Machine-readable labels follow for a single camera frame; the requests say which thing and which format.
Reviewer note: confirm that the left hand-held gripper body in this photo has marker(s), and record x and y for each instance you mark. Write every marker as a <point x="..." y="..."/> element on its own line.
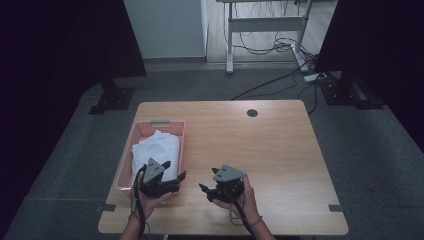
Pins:
<point x="152" y="171"/>

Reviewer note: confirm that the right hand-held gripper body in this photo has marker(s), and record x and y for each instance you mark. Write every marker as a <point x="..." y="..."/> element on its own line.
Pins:
<point x="230" y="173"/>

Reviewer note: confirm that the white shirt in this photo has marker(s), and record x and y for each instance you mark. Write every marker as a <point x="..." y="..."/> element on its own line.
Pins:
<point x="158" y="148"/>

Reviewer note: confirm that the pink plastic basket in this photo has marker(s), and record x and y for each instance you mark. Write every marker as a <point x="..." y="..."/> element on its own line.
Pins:
<point x="141" y="131"/>

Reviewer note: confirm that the person's left hand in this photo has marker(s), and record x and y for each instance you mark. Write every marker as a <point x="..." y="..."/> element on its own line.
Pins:
<point x="148" y="205"/>

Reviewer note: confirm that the person's right hand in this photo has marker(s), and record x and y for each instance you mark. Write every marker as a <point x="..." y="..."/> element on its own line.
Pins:
<point x="248" y="203"/>

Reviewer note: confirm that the dark wristband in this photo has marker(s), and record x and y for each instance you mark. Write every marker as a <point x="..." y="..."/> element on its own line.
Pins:
<point x="256" y="221"/>

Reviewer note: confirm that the dark tape strip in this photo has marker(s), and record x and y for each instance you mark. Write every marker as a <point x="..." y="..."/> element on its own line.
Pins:
<point x="106" y="207"/>
<point x="337" y="208"/>

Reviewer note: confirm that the dark round table grommet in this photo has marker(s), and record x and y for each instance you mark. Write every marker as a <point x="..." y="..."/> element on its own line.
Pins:
<point x="252" y="113"/>

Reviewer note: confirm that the black stand base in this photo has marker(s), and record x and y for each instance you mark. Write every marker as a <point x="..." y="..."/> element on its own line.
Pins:
<point x="111" y="98"/>
<point x="346" y="93"/>

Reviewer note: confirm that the white power strip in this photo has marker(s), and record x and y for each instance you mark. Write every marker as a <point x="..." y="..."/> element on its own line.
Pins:
<point x="311" y="77"/>

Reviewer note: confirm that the white cabinet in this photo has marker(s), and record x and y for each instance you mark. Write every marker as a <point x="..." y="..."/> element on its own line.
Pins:
<point x="166" y="26"/>

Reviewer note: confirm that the dark curtain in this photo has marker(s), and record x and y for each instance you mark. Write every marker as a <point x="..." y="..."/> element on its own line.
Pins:
<point x="380" y="36"/>
<point x="60" y="40"/>

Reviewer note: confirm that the white desk frame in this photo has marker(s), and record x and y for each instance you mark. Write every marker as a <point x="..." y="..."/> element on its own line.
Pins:
<point x="266" y="24"/>

